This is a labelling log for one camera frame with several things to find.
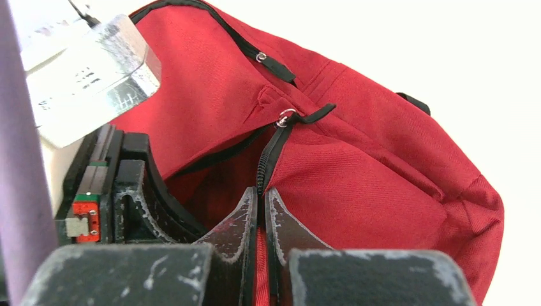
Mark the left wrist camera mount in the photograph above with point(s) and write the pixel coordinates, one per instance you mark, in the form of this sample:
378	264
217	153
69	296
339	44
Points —
86	63

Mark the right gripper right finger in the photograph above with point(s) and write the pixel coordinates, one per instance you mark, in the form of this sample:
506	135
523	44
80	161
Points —
304	270

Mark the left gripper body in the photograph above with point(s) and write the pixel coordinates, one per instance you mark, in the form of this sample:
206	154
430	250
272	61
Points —
85	213

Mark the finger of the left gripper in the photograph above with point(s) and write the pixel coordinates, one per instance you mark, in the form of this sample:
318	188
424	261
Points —
135	210
165	216

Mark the red backpack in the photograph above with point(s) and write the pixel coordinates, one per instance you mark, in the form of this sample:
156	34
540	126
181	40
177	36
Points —
376	172

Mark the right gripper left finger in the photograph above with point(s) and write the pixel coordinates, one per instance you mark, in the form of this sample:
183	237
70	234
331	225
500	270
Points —
218	269

